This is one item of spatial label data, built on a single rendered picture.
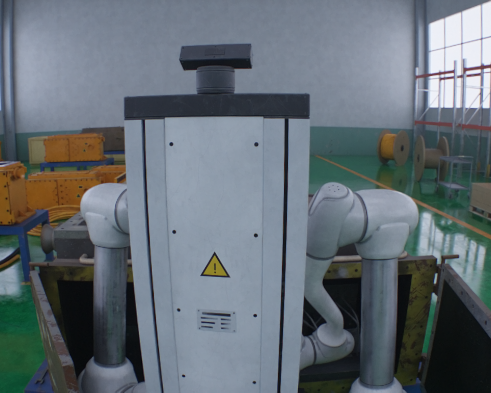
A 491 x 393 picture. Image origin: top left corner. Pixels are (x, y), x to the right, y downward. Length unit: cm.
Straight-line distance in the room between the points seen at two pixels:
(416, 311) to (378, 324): 55
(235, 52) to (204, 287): 44
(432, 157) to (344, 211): 1060
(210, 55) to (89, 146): 968
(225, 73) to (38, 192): 737
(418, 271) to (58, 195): 698
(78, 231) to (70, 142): 906
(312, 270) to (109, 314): 59
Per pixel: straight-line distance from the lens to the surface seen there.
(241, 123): 73
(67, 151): 1059
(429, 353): 173
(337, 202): 98
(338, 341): 141
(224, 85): 74
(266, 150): 73
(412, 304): 166
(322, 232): 100
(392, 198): 109
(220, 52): 76
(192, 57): 77
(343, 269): 149
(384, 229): 106
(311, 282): 113
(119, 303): 125
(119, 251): 120
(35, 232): 671
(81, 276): 153
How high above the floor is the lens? 175
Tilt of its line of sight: 12 degrees down
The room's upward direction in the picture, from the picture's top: straight up
